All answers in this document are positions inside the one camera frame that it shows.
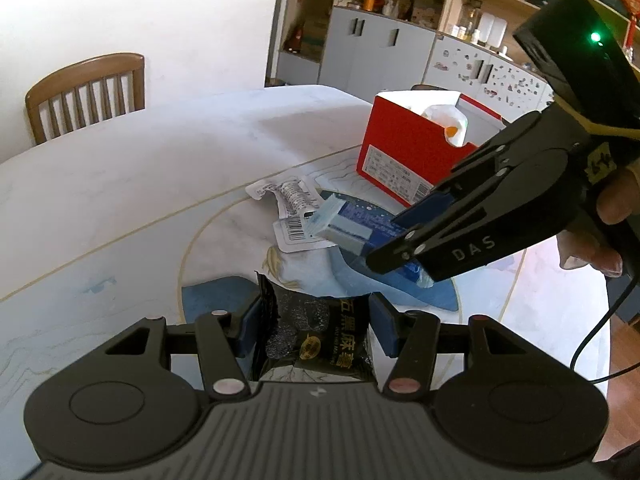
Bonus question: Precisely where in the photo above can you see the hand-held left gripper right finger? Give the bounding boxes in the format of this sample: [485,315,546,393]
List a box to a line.
[368,292,567,404]

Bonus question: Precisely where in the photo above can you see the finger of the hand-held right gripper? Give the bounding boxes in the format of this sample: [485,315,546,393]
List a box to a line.
[392,109,547,232]
[364,174,507,277]

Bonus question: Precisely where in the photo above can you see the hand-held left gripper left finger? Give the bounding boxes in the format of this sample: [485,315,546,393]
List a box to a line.
[102,297,263,402]

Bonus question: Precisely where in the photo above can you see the black snack packet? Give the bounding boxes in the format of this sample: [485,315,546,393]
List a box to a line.
[250,270,377,384]

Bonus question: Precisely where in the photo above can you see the blue and white box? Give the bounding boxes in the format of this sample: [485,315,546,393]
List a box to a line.
[305,197,434,289]

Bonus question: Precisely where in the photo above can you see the red cardboard box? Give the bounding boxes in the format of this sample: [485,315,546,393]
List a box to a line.
[355,88,512,207]

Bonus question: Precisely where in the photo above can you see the white marble desktop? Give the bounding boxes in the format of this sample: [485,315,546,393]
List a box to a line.
[0,84,614,480]

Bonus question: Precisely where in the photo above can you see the person's right hand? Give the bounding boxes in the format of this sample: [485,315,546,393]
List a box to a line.
[555,157,640,279]

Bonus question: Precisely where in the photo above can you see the white barcode card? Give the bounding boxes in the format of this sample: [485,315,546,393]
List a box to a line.
[273,209,337,254]

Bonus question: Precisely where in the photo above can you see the white blister pack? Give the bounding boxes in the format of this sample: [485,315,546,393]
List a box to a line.
[247,176,322,217]

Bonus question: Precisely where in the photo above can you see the white plastic containers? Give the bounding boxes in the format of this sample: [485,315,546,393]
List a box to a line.
[477,13,509,46]

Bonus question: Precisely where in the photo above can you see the wooden shelf cabinet grey doors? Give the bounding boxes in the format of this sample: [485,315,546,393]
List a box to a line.
[264,0,640,127]

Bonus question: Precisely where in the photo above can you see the person's dark clothing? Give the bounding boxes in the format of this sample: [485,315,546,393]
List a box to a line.
[594,439,640,480]

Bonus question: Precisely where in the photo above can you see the black cable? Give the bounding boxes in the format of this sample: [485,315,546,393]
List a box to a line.
[570,269,640,387]

